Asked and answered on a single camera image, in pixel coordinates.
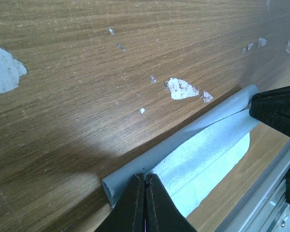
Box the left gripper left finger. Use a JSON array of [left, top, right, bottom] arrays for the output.
[[96, 174, 145, 232]]

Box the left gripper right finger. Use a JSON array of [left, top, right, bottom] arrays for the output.
[[145, 174, 196, 232]]

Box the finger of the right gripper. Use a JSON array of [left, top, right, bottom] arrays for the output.
[[249, 86, 290, 138]]

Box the blue cleaning cloth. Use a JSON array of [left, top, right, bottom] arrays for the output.
[[102, 85, 258, 217]]

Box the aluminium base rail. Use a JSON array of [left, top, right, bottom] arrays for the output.
[[216, 139, 290, 232]]

